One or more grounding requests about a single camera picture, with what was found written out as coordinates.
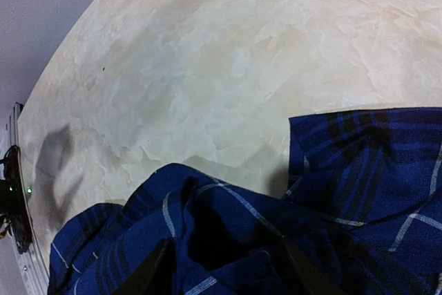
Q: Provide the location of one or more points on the blue plaid shirt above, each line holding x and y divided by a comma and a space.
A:
363, 203

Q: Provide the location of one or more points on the aluminium front rail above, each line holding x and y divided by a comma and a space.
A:
27, 253

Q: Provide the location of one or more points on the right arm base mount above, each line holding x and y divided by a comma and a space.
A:
14, 198

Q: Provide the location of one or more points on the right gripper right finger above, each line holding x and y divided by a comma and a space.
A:
300, 276

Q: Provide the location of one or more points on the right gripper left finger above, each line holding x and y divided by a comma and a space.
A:
153, 275

